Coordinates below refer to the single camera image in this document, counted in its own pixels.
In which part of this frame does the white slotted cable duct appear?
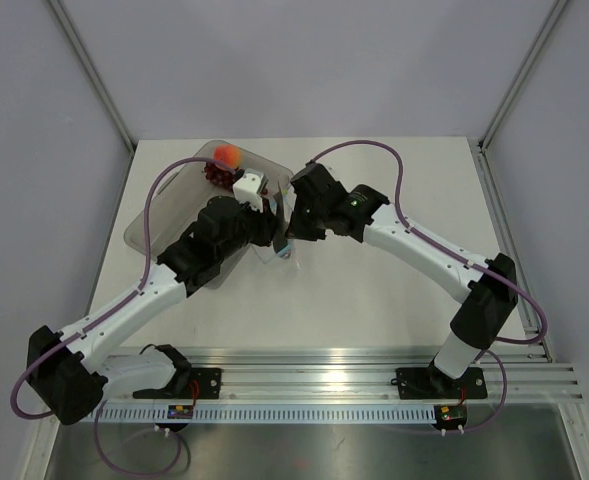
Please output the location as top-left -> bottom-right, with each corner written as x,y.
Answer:
85,402 -> 436,425

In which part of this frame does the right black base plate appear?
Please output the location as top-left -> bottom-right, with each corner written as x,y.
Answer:
390,366 -> 488,400

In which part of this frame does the clear plastic tray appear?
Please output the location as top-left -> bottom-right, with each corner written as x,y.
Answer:
123,138 -> 295,290

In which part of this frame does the right side aluminium rail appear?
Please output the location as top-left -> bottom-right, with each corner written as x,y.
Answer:
470,140 -> 589,479

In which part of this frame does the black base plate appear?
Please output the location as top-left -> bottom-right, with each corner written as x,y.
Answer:
390,366 -> 488,400
173,367 -> 222,401

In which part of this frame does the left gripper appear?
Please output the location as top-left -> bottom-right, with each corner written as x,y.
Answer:
217,197 -> 282,262

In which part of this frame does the left aluminium frame post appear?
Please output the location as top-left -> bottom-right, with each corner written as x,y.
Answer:
45,0 -> 137,157

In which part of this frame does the orange peach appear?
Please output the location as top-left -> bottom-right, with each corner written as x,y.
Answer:
213,144 -> 243,169

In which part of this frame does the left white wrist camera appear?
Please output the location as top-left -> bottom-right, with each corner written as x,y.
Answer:
232,169 -> 267,213

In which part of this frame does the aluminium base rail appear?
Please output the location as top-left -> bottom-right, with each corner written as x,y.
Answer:
108,347 -> 585,401

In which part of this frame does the red grape bunch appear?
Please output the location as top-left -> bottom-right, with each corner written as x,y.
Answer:
204,162 -> 238,192

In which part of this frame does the clear zip top bag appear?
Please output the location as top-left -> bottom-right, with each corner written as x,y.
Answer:
252,187 -> 297,266

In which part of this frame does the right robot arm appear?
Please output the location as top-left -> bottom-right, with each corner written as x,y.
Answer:
288,163 -> 518,397

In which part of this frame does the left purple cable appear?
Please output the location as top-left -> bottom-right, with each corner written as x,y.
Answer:
12,157 -> 215,474

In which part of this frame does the grey toy fish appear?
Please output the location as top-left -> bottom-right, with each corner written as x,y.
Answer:
273,184 -> 289,256

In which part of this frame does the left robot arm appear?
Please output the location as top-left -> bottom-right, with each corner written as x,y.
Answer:
27,196 -> 284,425

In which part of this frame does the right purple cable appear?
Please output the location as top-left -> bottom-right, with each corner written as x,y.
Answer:
303,139 -> 549,431

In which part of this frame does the aluminium frame post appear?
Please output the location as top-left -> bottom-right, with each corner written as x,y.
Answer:
478,0 -> 573,154
45,0 -> 137,157

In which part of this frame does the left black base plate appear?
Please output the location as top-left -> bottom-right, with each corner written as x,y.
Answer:
173,367 -> 222,401

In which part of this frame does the right aluminium frame post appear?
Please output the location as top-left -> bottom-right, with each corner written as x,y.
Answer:
478,0 -> 573,154

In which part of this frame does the purple cable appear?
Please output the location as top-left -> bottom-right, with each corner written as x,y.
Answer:
12,157 -> 215,474
303,139 -> 549,431

